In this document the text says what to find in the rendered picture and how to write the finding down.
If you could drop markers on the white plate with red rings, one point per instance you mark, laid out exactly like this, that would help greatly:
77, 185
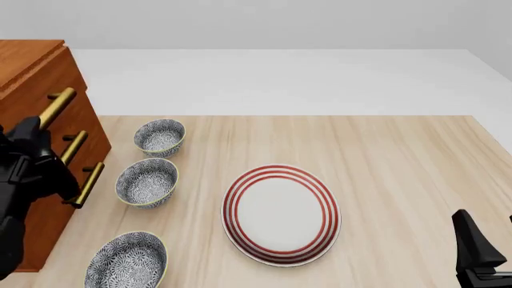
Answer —
281, 215

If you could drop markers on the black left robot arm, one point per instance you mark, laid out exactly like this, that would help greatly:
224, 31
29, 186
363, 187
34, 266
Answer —
10, 246

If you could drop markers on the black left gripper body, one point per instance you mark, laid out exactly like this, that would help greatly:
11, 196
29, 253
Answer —
14, 180

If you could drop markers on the wooden cabinet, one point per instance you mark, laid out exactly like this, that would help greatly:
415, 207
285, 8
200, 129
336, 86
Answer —
28, 64

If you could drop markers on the blue patterned bowl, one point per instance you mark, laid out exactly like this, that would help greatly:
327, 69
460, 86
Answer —
159, 138
146, 183
126, 262

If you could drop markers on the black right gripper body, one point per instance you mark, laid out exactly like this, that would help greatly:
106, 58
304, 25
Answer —
486, 279

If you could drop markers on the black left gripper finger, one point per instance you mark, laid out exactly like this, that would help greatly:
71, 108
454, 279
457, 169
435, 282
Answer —
32, 135
58, 180

